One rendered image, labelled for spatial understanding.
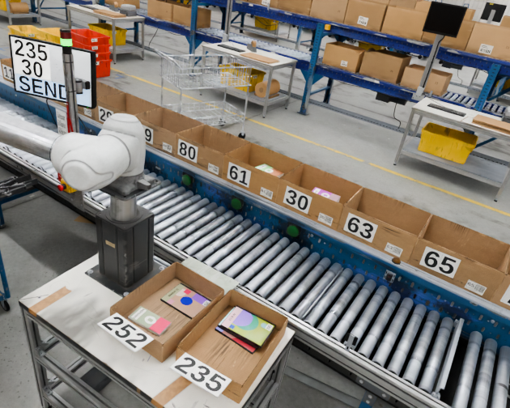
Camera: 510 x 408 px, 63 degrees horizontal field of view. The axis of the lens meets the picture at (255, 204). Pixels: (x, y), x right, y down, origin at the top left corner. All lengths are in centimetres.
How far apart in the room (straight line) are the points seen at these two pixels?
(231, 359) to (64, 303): 74
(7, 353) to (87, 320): 104
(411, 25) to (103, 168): 563
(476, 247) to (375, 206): 55
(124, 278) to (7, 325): 120
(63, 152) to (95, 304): 71
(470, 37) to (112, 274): 552
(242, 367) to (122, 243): 69
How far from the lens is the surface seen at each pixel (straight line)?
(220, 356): 170
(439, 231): 242
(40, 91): 263
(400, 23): 663
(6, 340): 289
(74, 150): 146
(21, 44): 264
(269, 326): 178
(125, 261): 185
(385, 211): 246
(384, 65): 645
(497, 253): 243
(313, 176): 255
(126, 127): 160
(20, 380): 269
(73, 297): 195
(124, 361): 170
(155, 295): 191
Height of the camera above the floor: 209
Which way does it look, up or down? 31 degrees down
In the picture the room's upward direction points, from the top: 9 degrees clockwise
